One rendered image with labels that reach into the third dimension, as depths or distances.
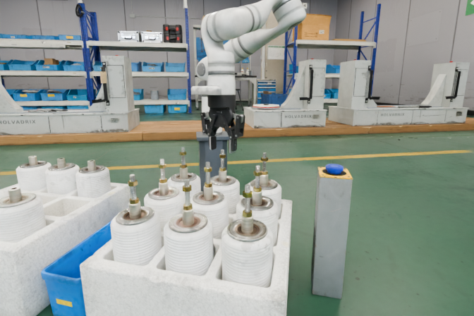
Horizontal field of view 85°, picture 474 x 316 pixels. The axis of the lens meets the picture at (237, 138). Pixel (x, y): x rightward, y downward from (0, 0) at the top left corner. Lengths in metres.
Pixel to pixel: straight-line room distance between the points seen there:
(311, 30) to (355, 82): 2.92
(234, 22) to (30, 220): 0.66
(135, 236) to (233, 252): 0.19
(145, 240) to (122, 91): 2.29
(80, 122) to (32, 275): 2.17
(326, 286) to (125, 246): 0.49
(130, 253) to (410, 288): 0.70
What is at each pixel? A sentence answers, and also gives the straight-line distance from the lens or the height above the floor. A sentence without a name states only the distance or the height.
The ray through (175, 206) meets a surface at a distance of 0.66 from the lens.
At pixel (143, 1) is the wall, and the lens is 9.44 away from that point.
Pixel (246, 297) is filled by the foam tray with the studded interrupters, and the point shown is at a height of 0.18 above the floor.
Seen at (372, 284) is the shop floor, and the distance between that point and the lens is 0.86.
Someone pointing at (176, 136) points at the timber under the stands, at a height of 0.04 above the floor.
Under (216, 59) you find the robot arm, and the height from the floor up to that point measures 0.58.
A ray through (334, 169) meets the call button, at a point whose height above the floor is 0.33.
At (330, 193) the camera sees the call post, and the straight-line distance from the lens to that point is 0.64.
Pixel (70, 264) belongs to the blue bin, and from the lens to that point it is 0.81.
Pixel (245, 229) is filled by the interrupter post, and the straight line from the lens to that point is 0.50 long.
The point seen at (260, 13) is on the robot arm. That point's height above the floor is 0.71.
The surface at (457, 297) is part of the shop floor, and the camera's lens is 0.93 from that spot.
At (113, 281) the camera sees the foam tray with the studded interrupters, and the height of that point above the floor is 0.16.
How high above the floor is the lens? 0.51
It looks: 11 degrees down
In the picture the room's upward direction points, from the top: straight up
